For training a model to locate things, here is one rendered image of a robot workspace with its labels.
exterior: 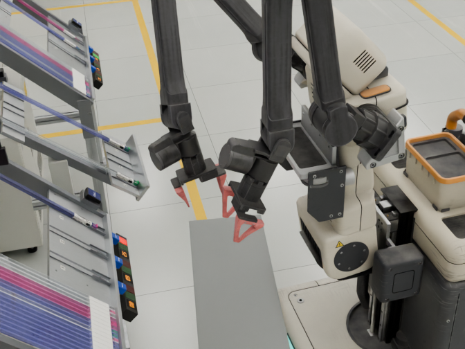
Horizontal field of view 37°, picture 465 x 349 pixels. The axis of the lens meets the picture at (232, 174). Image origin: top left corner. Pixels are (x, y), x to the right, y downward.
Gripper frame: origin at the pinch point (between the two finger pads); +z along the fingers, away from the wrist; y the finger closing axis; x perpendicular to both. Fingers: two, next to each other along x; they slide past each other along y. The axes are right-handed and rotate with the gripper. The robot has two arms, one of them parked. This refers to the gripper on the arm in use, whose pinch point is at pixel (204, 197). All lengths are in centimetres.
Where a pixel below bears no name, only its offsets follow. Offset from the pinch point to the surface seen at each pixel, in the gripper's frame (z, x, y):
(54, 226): -1.7, -11.1, 40.6
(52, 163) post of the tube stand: -1, -50, 38
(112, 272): 12.3, -0.4, 30.4
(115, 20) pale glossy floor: 64, -383, -17
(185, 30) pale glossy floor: 75, -342, -62
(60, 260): 0.3, 3.0, 40.9
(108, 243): 11.5, -13.3, 29.0
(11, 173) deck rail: -13, -28, 47
